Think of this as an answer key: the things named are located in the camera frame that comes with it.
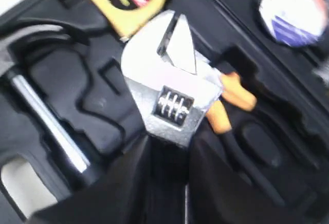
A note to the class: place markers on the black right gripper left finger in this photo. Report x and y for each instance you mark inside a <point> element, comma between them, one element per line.
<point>120,196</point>

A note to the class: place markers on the orange handled pliers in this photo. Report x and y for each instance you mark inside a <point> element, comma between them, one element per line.
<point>235,94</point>

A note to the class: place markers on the black electrical tape roll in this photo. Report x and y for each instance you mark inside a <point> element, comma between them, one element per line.
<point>294,23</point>

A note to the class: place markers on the black plastic tool case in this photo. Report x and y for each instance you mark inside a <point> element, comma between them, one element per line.
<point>281,146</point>

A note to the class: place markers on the claw hammer black grip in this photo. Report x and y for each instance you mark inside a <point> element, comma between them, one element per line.
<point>22,86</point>

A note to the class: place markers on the adjustable wrench black handle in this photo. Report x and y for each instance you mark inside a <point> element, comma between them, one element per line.
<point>172,84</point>

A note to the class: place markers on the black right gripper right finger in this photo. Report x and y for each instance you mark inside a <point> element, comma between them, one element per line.
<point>220,195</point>

